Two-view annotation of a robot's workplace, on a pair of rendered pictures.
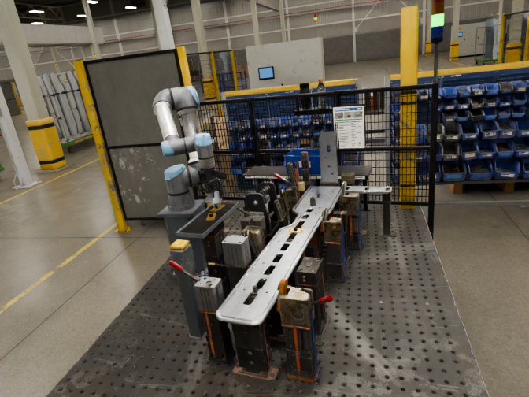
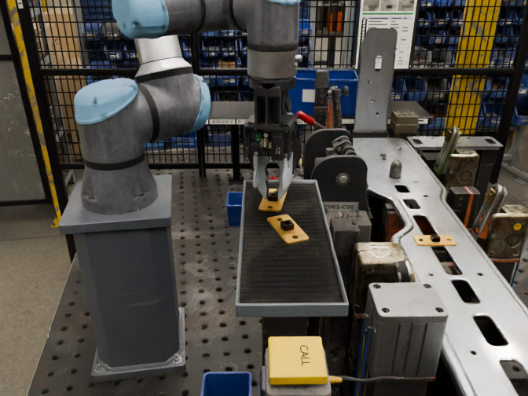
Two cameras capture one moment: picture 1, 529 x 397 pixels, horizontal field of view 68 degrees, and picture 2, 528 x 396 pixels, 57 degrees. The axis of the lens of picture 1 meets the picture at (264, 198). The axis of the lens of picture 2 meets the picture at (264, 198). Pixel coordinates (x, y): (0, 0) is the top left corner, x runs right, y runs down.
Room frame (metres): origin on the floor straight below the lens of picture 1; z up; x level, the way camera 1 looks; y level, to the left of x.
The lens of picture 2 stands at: (1.12, 0.56, 1.54)
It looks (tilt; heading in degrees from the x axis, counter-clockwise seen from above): 27 degrees down; 336
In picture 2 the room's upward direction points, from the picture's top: straight up
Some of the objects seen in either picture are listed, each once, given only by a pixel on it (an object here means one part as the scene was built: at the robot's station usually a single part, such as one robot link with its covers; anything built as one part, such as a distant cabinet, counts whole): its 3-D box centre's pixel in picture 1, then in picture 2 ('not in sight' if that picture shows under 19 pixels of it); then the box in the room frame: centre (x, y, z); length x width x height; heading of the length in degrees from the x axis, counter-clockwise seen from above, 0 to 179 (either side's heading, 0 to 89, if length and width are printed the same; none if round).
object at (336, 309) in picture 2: (209, 217); (284, 233); (1.70, 0.26, 1.16); 0.37 x 0.14 x 0.02; 156
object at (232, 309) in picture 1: (296, 233); (441, 247); (1.75, -0.13, 1.00); 1.38 x 0.22 x 0.02; 156
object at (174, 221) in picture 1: (188, 239); (132, 276); (2.06, 0.46, 0.90); 0.21 x 0.21 x 0.40; 75
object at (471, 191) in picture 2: (342, 236); (455, 237); (1.96, -0.40, 0.84); 0.11 x 0.08 x 0.29; 66
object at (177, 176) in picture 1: (177, 178); (112, 118); (2.06, 0.46, 1.27); 0.13 x 0.12 x 0.14; 106
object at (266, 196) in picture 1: (266, 229); (331, 239); (1.95, 0.01, 0.94); 0.18 x 0.13 x 0.49; 156
